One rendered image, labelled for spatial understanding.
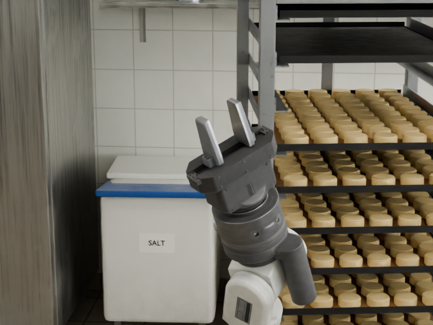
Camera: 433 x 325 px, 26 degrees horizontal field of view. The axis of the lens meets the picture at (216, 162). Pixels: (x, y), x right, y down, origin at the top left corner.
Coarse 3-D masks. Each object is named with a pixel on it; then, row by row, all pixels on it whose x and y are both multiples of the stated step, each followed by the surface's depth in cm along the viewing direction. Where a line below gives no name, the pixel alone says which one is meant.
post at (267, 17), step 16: (272, 0) 180; (272, 16) 181; (272, 32) 182; (272, 48) 183; (272, 64) 184; (272, 80) 184; (272, 96) 185; (272, 112) 186; (272, 128) 187; (272, 160) 189
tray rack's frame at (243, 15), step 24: (240, 0) 241; (288, 0) 181; (312, 0) 181; (336, 0) 181; (360, 0) 181; (384, 0) 181; (408, 0) 182; (432, 0) 182; (240, 24) 242; (240, 48) 244; (240, 72) 245; (408, 72) 248; (240, 96) 247
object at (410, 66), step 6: (402, 66) 242; (408, 66) 240; (414, 66) 239; (420, 66) 234; (426, 66) 229; (432, 66) 223; (414, 72) 231; (420, 72) 231; (426, 72) 229; (432, 72) 223; (420, 78) 225; (426, 78) 223; (432, 78) 223; (432, 84) 215
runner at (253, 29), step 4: (252, 24) 233; (252, 28) 233; (256, 28) 221; (252, 32) 234; (256, 32) 221; (256, 36) 222; (256, 40) 222; (276, 52) 183; (276, 56) 183; (276, 64) 185; (280, 64) 185; (284, 64) 185; (288, 64) 185
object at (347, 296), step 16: (288, 288) 209; (320, 288) 209; (336, 288) 209; (352, 288) 209; (368, 288) 209; (384, 288) 214; (400, 288) 209; (416, 288) 210; (432, 288) 209; (288, 304) 202; (320, 304) 202; (336, 304) 205; (352, 304) 202; (368, 304) 204; (384, 304) 203; (400, 304) 203; (416, 304) 204; (432, 304) 204
